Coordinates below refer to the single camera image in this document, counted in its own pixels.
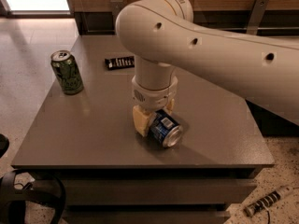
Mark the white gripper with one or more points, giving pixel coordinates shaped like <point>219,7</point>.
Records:
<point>154,96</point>

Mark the blue pepsi can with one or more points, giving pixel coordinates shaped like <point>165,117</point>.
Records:
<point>165,129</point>

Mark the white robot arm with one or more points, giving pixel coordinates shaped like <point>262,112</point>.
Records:
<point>264,71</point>

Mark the green soda can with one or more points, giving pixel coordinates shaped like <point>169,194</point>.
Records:
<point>66,70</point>

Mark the black snack bar wrapper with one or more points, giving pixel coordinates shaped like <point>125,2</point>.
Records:
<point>120,63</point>

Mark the grey drawer cabinet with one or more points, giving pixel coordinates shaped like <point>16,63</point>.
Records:
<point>112,175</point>

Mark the white power strip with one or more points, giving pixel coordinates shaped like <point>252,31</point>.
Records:
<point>268,200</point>

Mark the black chair edge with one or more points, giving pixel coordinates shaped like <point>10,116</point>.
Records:
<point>4,144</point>

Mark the left metal bracket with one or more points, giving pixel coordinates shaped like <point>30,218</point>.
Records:
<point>116,7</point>

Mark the metal bracket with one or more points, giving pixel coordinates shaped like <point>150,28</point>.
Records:
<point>256,16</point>
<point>116,7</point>

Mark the black strap bag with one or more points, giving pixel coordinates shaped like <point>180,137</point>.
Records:
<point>12,200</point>

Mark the right metal bracket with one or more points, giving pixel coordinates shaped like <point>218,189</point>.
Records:
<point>256,16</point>

